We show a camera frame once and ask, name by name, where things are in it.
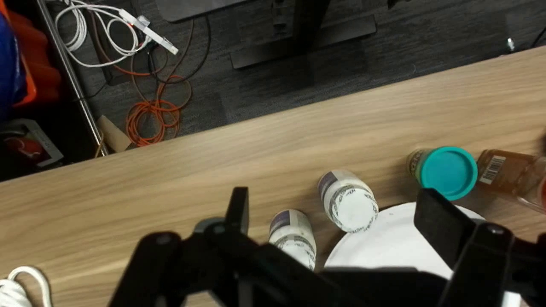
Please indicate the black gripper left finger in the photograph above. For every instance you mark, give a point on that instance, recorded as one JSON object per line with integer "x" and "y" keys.
{"x": 172, "y": 267}

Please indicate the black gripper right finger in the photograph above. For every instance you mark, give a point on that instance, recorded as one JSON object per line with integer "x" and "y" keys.
{"x": 489, "y": 267}

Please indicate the brown spice bottle orange cap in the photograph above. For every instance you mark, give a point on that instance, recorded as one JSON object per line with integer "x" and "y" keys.
{"x": 510, "y": 171}

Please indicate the small tub teal lid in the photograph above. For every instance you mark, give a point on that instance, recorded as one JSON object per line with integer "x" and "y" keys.
{"x": 450, "y": 173}

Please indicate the white bottle blue label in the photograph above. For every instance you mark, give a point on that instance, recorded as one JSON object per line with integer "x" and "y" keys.
{"x": 351, "y": 202}
{"x": 295, "y": 239}

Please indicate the white round plate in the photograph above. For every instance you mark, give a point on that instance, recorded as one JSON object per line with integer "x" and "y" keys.
{"x": 387, "y": 244}

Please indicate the red box on floor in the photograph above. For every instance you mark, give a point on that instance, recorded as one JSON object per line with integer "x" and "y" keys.
{"x": 27, "y": 145}

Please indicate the metal table leg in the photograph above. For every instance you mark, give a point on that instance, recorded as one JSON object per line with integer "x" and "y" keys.
{"x": 74, "y": 79}

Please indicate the orange blue bag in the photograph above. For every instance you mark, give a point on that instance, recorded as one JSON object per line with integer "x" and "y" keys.
{"x": 23, "y": 62}

